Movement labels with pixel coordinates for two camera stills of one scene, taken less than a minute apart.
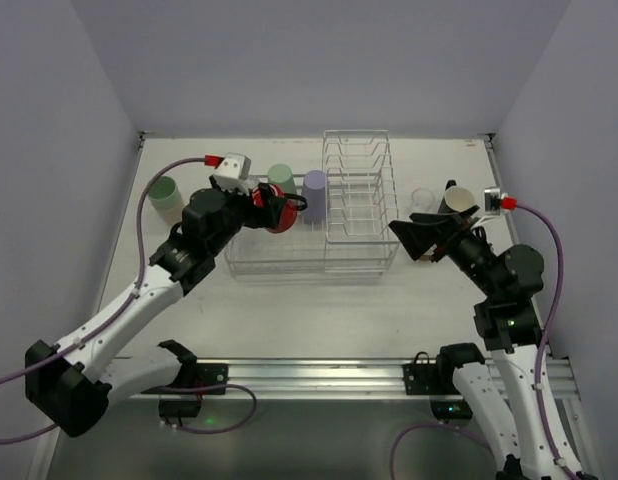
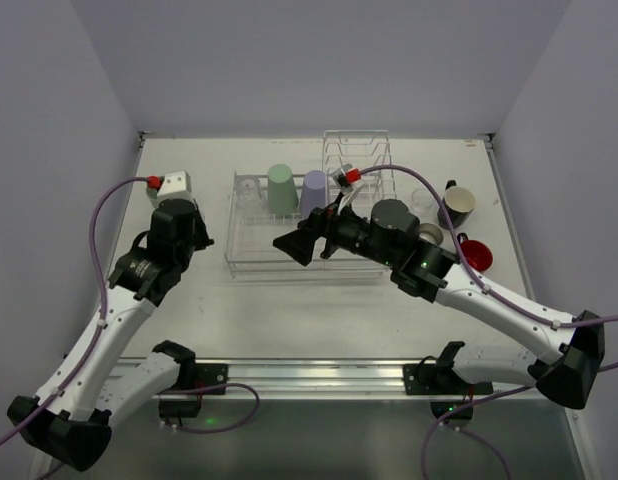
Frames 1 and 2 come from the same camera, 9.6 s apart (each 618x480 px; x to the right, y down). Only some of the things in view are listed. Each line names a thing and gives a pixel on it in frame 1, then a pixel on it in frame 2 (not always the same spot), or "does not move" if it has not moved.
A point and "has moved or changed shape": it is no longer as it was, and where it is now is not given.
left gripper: [256, 208] to [200, 236]
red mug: [288, 212] has moved or changed shape
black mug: [456, 198] does not move
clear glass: [423, 201] does not move
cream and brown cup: [427, 254] has moved or changed shape
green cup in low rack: [282, 175] does not move
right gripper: [447, 239] to [324, 232]
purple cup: [314, 192] does not move
